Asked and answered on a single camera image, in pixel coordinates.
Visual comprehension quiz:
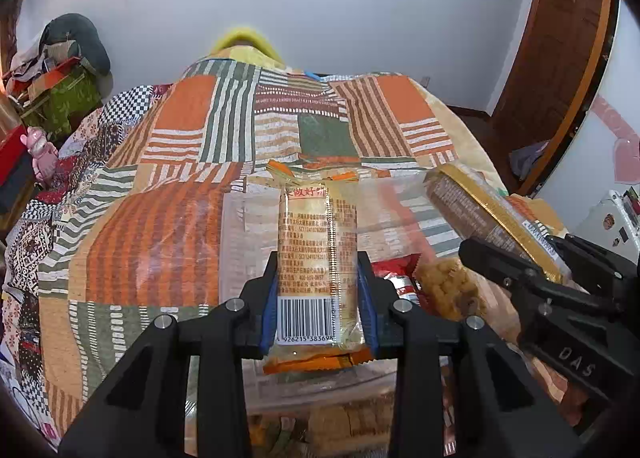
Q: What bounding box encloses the grey cloth heap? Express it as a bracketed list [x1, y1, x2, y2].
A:
[509, 140, 551, 183]

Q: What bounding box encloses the orange barcode snack packet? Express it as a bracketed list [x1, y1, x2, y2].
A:
[262, 160, 377, 375]

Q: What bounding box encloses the pink wall decoration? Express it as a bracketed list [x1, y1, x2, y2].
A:
[592, 95, 640, 185]

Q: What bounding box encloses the clear plastic bag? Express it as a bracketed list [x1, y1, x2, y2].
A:
[219, 172, 568, 458]

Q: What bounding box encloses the pink toy figure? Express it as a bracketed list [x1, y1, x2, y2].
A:
[20, 126, 61, 187]

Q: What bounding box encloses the tan biscuit snack packet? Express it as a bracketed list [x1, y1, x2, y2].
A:
[305, 400, 396, 458]

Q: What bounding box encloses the white electrical device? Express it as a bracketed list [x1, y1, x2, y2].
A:
[570, 188, 640, 269]

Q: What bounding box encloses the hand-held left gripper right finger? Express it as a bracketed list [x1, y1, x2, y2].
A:
[355, 252, 584, 458]

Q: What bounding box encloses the green patterned box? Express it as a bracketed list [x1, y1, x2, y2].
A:
[19, 68, 104, 139]

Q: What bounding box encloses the yellow pillow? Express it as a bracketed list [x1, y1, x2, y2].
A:
[210, 26, 287, 63]

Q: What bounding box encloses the patchwork striped blanket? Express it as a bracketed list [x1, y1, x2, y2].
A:
[0, 45, 568, 446]

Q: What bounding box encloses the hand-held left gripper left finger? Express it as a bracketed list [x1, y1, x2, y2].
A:
[57, 252, 279, 458]

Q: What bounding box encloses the red box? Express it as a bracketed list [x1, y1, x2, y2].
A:
[0, 124, 30, 185]

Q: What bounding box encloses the dark grey cushion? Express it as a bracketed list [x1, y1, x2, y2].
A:
[40, 12, 112, 77]

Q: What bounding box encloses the red snack packet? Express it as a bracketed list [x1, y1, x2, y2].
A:
[372, 254, 426, 311]

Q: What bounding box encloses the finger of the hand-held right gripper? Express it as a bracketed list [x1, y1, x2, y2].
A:
[552, 233, 640, 309]
[458, 236, 617, 319]

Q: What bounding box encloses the brown wooden door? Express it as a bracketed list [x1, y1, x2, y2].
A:
[492, 0, 615, 195]

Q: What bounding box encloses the brown gold-edged snack packet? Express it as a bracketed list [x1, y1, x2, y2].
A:
[423, 163, 571, 285]

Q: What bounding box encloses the pile of clothes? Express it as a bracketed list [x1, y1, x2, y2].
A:
[2, 40, 83, 93]

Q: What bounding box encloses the puffed golden snack packet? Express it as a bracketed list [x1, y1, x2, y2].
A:
[413, 258, 488, 321]

